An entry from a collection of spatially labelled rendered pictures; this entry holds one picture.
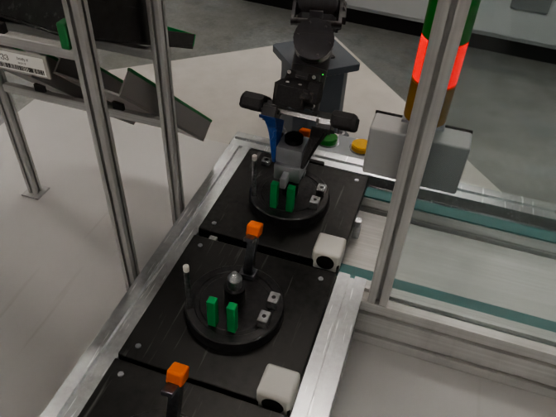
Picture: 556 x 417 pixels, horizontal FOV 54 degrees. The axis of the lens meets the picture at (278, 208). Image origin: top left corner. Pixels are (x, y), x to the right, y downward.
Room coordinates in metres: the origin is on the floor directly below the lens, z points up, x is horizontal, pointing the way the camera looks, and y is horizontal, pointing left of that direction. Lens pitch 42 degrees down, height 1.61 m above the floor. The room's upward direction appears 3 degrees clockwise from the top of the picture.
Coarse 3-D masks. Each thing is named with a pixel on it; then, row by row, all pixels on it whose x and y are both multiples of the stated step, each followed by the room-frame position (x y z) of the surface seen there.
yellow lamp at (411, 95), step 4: (412, 76) 0.57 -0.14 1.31; (412, 80) 0.56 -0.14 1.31; (412, 84) 0.56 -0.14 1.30; (416, 84) 0.55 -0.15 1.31; (412, 88) 0.56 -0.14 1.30; (416, 88) 0.55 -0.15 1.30; (408, 92) 0.57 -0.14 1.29; (412, 92) 0.55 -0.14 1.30; (408, 96) 0.56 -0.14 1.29; (412, 96) 0.55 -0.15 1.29; (408, 100) 0.56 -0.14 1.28; (412, 100) 0.55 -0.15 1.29; (408, 104) 0.56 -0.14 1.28; (412, 104) 0.55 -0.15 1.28; (408, 108) 0.56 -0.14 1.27; (404, 112) 0.56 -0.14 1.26; (408, 112) 0.55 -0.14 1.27; (408, 116) 0.55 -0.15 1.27; (408, 120) 0.55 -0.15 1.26
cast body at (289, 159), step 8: (288, 136) 0.73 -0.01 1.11; (296, 136) 0.73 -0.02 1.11; (280, 144) 0.72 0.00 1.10; (288, 144) 0.72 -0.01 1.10; (296, 144) 0.72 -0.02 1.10; (304, 144) 0.72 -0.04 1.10; (280, 152) 0.71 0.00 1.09; (288, 152) 0.71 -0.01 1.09; (296, 152) 0.70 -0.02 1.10; (280, 160) 0.71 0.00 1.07; (288, 160) 0.71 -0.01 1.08; (296, 160) 0.70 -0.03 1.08; (280, 168) 0.70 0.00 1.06; (288, 168) 0.70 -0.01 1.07; (296, 168) 0.70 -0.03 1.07; (304, 168) 0.73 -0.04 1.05; (280, 176) 0.70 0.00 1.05; (288, 176) 0.69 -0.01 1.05; (296, 176) 0.70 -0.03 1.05; (280, 184) 0.68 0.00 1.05
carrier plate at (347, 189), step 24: (240, 168) 0.81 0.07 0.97; (264, 168) 0.82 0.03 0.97; (312, 168) 0.83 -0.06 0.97; (240, 192) 0.75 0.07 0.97; (336, 192) 0.76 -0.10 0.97; (360, 192) 0.76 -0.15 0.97; (216, 216) 0.68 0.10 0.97; (240, 216) 0.68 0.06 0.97; (336, 216) 0.70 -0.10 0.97; (240, 240) 0.63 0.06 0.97; (264, 240) 0.63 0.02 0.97; (288, 240) 0.63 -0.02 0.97; (312, 240) 0.63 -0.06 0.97; (312, 264) 0.59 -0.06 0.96
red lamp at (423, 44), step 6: (420, 36) 0.57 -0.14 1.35; (420, 42) 0.56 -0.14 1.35; (426, 42) 0.55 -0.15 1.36; (420, 48) 0.56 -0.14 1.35; (426, 48) 0.55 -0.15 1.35; (420, 54) 0.56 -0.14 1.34; (420, 60) 0.55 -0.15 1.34; (414, 66) 0.57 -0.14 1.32; (420, 66) 0.55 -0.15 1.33; (414, 72) 0.56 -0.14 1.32; (420, 72) 0.55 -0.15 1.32; (414, 78) 0.56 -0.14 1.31
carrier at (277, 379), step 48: (192, 240) 0.62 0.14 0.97; (192, 288) 0.51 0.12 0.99; (240, 288) 0.48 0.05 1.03; (288, 288) 0.53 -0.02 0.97; (144, 336) 0.43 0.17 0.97; (192, 336) 0.44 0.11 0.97; (240, 336) 0.43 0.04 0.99; (288, 336) 0.45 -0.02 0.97; (240, 384) 0.37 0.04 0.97; (288, 384) 0.36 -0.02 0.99
